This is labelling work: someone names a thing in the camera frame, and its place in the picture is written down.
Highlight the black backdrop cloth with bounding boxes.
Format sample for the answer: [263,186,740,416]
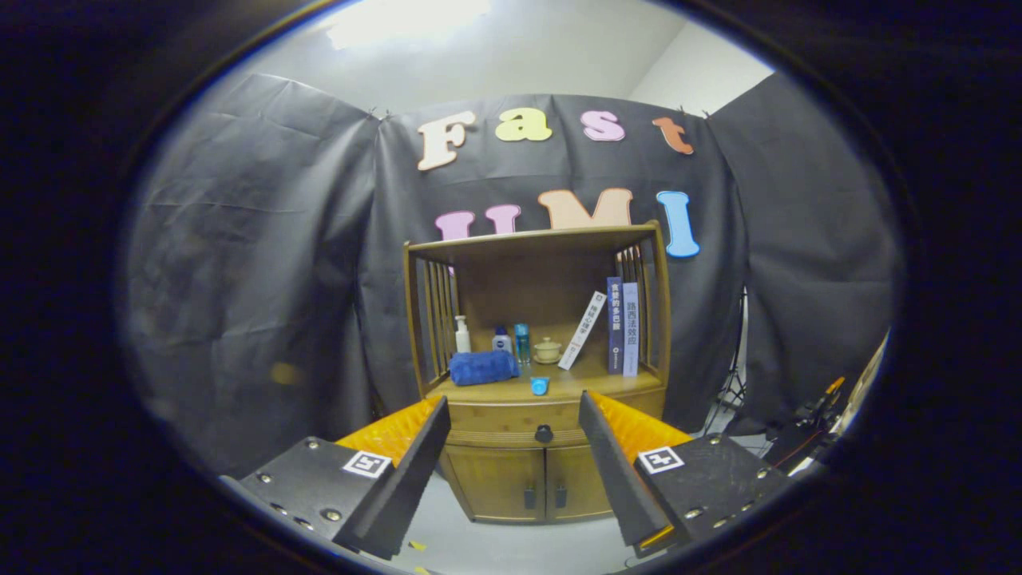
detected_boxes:
[120,72,907,480]

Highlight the beige cloth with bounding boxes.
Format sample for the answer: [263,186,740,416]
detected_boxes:
[846,331,893,428]

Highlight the blue rolled towel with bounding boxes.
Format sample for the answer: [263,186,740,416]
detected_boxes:
[449,350,521,387]

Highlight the wooden cabinet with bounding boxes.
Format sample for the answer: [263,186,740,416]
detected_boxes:
[403,221,673,525]

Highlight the dark blue book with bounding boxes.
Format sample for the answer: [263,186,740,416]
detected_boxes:
[606,276,625,375]

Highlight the wooden cabinet door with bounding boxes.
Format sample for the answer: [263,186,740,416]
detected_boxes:
[545,443,616,520]
[439,446,548,524]

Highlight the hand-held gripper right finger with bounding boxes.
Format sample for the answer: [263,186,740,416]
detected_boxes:
[578,390,791,557]

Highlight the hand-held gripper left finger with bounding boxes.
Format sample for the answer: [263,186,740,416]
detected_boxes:
[220,395,452,560]

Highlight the white book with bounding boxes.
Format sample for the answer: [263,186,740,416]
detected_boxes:
[557,291,608,371]

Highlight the wooden countertop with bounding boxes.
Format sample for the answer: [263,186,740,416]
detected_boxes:
[427,363,665,404]

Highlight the black light stand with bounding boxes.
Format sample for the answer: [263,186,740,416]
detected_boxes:
[715,287,751,416]

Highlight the light purple book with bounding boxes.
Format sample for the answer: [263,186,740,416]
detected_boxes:
[622,282,640,378]

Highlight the black equipment with orange tip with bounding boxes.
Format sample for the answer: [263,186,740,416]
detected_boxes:
[763,377,847,472]

